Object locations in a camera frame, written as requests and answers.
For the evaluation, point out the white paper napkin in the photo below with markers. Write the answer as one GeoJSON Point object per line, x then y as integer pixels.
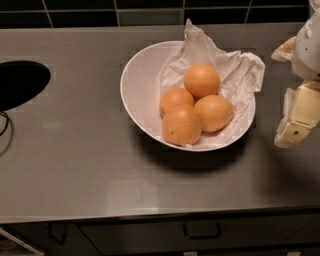
{"type": "Point", "coordinates": [241, 75]}

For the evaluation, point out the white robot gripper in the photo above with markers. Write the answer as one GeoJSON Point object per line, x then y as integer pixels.
{"type": "Point", "coordinates": [307, 55]}

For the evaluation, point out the black drawer handle left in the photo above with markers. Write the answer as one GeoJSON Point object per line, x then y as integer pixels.
{"type": "Point", "coordinates": [57, 233]}

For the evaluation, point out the black drawer handle centre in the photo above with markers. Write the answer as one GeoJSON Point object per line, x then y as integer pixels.
{"type": "Point", "coordinates": [202, 230]}

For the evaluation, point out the white ceramic bowl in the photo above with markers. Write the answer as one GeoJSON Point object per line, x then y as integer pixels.
{"type": "Point", "coordinates": [140, 91]}

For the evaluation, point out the black round object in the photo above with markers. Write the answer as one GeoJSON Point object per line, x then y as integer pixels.
{"type": "Point", "coordinates": [21, 81]}

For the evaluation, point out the black drawer handle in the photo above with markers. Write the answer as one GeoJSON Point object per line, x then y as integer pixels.
{"type": "Point", "coordinates": [202, 230]}
{"type": "Point", "coordinates": [57, 233]}

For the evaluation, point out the dark cabinet drawer front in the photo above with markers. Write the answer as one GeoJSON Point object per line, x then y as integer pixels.
{"type": "Point", "coordinates": [163, 237]}

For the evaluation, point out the orange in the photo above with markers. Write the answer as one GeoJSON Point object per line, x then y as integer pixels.
{"type": "Point", "coordinates": [182, 125]}
{"type": "Point", "coordinates": [215, 111]}
{"type": "Point", "coordinates": [201, 80]}
{"type": "Point", "coordinates": [175, 97]}

